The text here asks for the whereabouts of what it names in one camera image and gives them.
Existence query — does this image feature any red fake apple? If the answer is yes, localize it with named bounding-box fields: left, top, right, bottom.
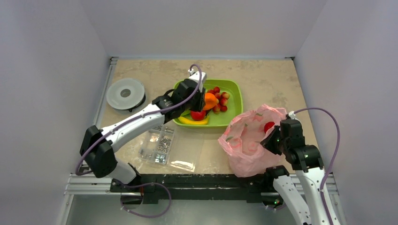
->
left=190, top=111, right=207, bottom=121

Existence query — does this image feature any orange fake fruit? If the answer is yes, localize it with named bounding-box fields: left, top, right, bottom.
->
left=203, top=93, right=219, bottom=111

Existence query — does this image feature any yellow fake banana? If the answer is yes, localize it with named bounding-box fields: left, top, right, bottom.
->
left=178, top=116, right=210, bottom=125

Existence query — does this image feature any pink plastic bag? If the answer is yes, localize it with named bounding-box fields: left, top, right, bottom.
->
left=218, top=104, right=287, bottom=177

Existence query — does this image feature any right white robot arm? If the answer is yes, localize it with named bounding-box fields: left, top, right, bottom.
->
left=261, top=119, right=340, bottom=225

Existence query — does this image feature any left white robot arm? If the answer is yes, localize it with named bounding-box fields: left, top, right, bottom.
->
left=80, top=75, right=206, bottom=192

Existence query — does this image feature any red fake cherry bunch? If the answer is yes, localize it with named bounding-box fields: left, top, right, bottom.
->
left=206, top=86, right=230, bottom=114

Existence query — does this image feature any green plastic tray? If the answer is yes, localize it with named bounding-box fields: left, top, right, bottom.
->
left=173, top=79, right=243, bottom=128

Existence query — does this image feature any clear screw organizer box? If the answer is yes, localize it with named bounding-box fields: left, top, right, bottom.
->
left=138, top=125, right=204, bottom=173

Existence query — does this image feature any grey filament spool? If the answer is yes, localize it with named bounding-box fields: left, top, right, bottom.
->
left=106, top=78, right=146, bottom=112

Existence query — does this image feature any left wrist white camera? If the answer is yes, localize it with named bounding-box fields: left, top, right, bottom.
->
left=188, top=68, right=207, bottom=92

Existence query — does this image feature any wrist white camera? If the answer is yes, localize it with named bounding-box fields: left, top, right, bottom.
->
left=286, top=111, right=298, bottom=120
left=188, top=68, right=207, bottom=92

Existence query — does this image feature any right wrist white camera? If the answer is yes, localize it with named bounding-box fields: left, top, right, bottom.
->
left=286, top=111, right=298, bottom=120

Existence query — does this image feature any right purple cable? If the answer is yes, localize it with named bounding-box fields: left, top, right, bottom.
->
left=293, top=107, right=341, bottom=225

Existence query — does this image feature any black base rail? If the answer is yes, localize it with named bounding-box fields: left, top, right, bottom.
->
left=110, top=174, right=283, bottom=206

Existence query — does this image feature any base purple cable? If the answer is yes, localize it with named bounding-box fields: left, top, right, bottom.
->
left=120, top=182, right=172, bottom=218

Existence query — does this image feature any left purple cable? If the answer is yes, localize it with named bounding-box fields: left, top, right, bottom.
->
left=75, top=64, right=203, bottom=176

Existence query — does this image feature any aluminium frame rail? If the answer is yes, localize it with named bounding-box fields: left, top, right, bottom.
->
left=64, top=56, right=119, bottom=196

